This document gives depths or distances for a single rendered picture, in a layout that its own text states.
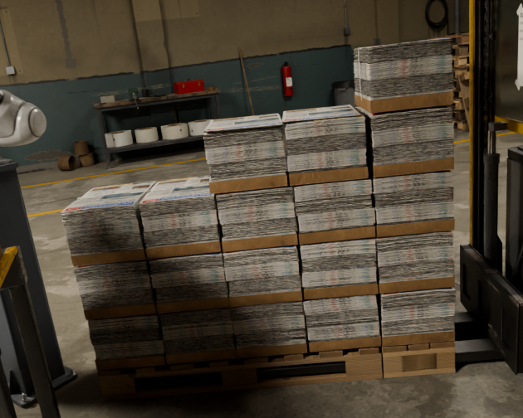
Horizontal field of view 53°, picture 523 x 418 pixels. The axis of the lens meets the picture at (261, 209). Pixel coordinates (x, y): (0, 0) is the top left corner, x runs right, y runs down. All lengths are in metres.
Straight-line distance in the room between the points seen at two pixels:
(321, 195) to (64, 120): 6.96
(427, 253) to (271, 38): 7.24
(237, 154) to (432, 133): 0.69
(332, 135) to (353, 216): 0.31
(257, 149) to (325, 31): 7.52
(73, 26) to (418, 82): 7.12
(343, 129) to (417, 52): 0.36
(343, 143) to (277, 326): 0.76
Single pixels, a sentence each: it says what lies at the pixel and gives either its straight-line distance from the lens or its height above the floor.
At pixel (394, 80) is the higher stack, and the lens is 1.93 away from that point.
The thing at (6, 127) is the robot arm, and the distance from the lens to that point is 2.14.
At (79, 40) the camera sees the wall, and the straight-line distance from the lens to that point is 8.60.
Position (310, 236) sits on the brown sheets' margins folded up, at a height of 0.63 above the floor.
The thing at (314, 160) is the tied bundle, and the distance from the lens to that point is 1.91.
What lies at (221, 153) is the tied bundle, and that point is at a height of 0.98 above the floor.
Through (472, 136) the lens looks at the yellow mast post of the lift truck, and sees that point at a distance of 2.57.
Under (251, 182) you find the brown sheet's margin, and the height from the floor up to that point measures 0.87.
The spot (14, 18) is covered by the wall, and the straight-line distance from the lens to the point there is 8.69.
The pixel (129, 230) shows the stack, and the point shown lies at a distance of 2.05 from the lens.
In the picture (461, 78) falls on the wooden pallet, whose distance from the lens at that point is 7.77.
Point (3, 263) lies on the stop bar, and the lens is 1.67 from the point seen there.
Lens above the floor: 1.30
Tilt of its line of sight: 16 degrees down
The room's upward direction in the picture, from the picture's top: 7 degrees counter-clockwise
